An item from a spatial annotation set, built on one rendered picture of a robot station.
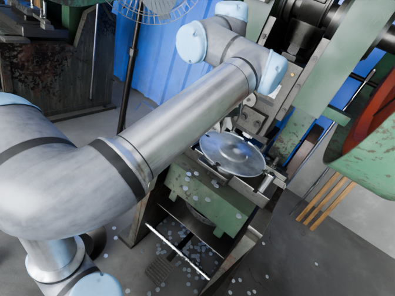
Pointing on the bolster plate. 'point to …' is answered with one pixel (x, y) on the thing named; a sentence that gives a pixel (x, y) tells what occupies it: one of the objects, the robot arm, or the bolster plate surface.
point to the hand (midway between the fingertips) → (220, 128)
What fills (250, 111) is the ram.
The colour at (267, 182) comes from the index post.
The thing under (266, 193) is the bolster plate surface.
